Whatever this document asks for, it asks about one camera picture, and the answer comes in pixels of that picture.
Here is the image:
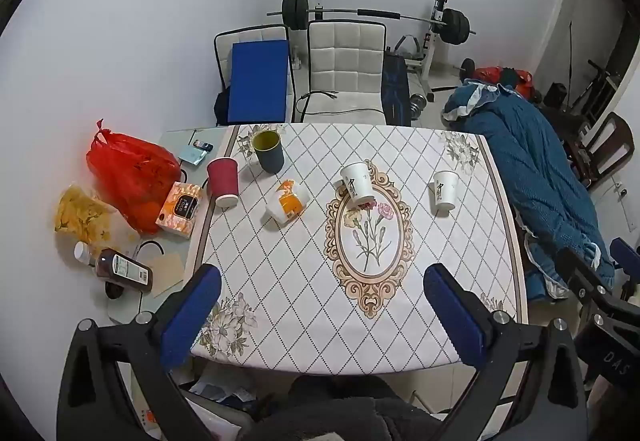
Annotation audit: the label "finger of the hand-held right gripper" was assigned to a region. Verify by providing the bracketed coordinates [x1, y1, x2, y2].
[552, 248, 617, 307]
[609, 237, 640, 302]

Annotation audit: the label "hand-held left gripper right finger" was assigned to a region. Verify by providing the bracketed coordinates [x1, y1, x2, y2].
[423, 263, 589, 441]

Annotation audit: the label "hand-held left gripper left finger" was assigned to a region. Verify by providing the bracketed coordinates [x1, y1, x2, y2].
[56, 264, 223, 441]

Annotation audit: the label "person's right forearm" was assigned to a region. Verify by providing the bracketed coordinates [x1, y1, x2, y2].
[586, 373, 640, 441]

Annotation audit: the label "white cup with black print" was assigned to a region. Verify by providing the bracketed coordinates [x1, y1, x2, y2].
[431, 170, 460, 215]
[340, 162, 376, 210]

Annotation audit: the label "red paper cup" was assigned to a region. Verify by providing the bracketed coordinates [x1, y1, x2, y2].
[206, 156, 240, 208]

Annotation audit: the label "orange and white paper cup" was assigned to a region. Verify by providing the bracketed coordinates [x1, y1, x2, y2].
[264, 179, 311, 225]

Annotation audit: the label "dark cup with green inside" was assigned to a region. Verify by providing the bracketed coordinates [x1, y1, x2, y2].
[251, 130, 285, 174]

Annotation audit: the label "brown paper sheet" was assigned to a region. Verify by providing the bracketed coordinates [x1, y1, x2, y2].
[145, 252, 189, 298]

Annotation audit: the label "brown bottle with label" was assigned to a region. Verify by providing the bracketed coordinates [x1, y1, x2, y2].
[94, 248, 154, 293]

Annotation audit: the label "papers under table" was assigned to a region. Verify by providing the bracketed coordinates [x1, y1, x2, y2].
[182, 368, 263, 424]

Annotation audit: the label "orange tissue box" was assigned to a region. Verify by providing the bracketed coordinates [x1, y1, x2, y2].
[154, 181, 204, 240]

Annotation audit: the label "brown wooden chair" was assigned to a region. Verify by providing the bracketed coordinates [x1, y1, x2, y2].
[564, 111, 636, 193]

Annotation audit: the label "printed floral tablecloth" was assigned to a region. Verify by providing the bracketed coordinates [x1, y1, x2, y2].
[186, 122, 527, 378]

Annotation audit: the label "blue knitted blanket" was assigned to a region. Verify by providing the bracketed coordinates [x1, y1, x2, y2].
[439, 78, 617, 303]

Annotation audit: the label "small white-capped bottle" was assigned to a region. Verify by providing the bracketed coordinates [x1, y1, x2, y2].
[73, 241, 97, 267]

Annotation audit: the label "person's dark fleece clothing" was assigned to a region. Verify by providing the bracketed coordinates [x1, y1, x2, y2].
[239, 375, 453, 441]

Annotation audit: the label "yellow snack bag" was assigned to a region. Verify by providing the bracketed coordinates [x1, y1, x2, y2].
[53, 184, 142, 248]

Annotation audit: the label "red plastic bag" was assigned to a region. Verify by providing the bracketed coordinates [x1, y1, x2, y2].
[85, 119, 182, 235]

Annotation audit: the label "light blue booklet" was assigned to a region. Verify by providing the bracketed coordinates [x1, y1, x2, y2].
[178, 144, 208, 168]

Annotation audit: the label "glass side table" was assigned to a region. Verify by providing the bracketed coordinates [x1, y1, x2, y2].
[106, 128, 232, 328]

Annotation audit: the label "black box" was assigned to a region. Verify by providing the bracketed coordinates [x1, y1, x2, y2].
[542, 81, 569, 108]

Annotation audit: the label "dark blue bench pad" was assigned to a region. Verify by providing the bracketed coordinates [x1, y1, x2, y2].
[381, 53, 413, 127]

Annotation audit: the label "blue mat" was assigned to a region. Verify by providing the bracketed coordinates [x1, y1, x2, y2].
[227, 39, 292, 125]

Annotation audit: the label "white padded chair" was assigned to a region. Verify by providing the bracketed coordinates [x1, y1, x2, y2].
[213, 23, 294, 127]
[294, 20, 389, 125]

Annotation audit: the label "white weight bench rack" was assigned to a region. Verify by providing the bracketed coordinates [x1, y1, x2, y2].
[310, 0, 453, 97]

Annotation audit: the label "black barbell with plates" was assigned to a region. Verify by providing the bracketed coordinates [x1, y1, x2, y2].
[266, 0, 472, 47]

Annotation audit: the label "black cable on chair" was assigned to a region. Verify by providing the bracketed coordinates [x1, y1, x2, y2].
[294, 90, 387, 118]

